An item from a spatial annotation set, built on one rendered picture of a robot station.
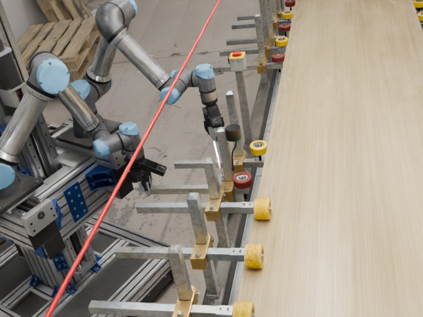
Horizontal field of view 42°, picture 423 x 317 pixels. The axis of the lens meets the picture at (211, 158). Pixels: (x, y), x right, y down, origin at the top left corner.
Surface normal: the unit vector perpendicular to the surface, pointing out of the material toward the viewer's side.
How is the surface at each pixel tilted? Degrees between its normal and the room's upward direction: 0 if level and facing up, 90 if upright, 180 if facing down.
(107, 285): 0
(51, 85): 85
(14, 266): 0
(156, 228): 0
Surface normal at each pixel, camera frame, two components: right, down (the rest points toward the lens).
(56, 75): 0.55, 0.30
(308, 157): -0.15, -0.83
